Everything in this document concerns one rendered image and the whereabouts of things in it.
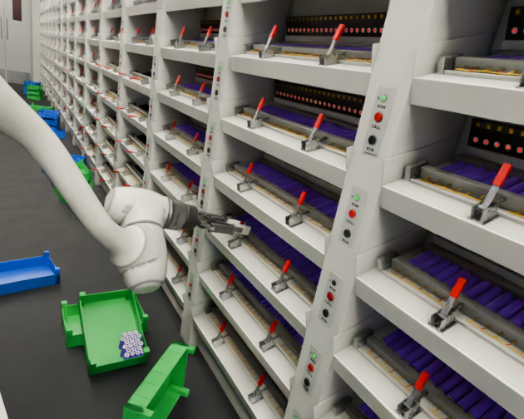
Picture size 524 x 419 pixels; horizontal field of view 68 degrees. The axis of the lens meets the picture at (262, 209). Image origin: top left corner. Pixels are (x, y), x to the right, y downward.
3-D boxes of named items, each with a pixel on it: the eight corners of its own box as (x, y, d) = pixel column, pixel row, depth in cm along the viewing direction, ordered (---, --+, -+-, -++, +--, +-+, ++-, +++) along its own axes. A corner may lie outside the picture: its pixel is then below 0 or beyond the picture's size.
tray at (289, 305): (307, 342, 94) (306, 312, 89) (206, 237, 141) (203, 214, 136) (368, 308, 102) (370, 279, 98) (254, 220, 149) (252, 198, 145)
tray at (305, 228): (325, 272, 87) (325, 219, 81) (214, 186, 135) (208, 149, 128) (389, 242, 96) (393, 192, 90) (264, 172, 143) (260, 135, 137)
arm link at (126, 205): (153, 208, 114) (155, 246, 107) (98, 197, 105) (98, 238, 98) (169, 186, 108) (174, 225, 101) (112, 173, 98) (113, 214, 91)
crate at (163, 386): (118, 461, 108) (144, 471, 107) (123, 406, 102) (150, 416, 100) (168, 386, 136) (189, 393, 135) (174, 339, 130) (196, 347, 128)
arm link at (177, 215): (162, 234, 105) (182, 236, 109) (173, 203, 104) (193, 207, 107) (153, 220, 113) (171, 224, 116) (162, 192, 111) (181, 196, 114)
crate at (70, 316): (66, 348, 144) (66, 331, 142) (61, 317, 160) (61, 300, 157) (146, 332, 160) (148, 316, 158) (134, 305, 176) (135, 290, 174)
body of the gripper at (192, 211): (171, 222, 116) (199, 226, 121) (181, 234, 109) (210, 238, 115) (180, 199, 114) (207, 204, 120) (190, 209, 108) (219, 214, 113)
